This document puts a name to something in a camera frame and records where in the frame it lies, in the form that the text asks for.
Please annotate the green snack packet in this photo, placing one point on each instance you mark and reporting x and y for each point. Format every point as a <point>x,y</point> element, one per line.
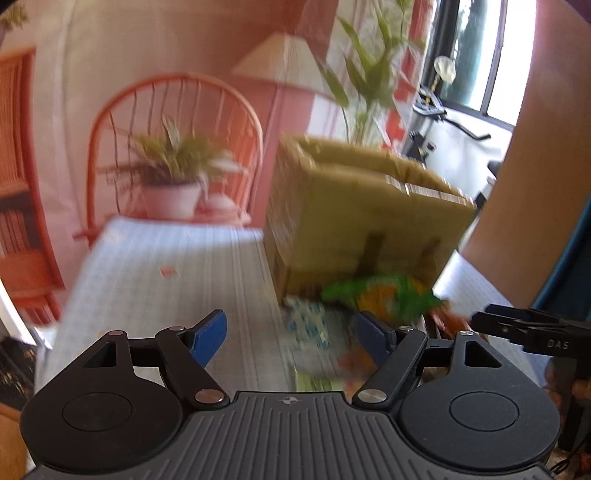
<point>392,295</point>

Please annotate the window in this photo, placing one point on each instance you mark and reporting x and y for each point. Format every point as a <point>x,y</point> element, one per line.
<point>489,55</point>

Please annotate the blue and white snack packet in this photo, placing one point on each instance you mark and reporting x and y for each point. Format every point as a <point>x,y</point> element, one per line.
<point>307,323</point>

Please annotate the cardboard box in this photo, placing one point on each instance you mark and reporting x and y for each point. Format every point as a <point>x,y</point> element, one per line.
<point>369,217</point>

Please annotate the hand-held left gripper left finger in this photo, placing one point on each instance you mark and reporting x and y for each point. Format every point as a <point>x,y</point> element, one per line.
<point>210,334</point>

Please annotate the plaid tablecloth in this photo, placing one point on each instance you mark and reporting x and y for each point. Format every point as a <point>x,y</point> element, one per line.
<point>184,277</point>

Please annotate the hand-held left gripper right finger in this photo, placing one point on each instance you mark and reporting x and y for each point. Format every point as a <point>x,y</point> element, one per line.
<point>371,334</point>

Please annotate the brown panel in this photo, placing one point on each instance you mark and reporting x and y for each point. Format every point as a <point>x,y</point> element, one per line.
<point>521,184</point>

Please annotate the dark blue object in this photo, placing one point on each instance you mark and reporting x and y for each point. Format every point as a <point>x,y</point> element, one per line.
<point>572,267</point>

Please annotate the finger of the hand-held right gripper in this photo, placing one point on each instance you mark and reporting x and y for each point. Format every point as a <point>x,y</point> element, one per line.
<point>521,330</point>

